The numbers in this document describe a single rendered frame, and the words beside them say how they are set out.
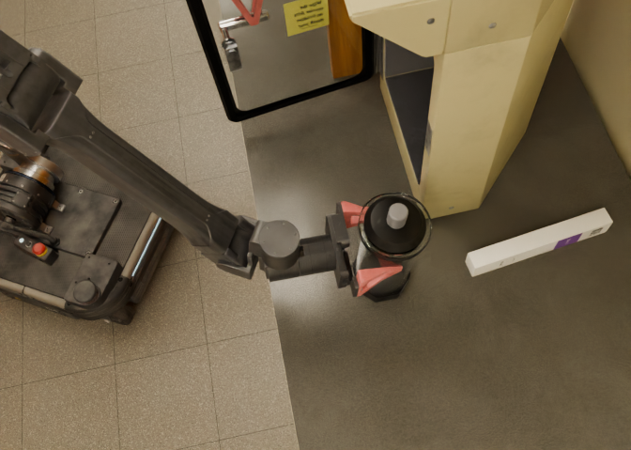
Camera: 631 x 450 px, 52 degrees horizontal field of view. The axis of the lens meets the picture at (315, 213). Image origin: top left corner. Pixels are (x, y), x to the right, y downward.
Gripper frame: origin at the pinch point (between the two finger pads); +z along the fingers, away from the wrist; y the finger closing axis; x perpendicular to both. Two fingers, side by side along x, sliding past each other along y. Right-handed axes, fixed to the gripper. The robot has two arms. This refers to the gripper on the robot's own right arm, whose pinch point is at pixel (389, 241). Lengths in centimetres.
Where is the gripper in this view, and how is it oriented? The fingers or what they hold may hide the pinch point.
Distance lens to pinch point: 103.0
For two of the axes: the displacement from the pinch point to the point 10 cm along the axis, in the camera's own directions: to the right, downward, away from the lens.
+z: 9.8, -1.7, 1.0
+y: -2.0, -8.9, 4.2
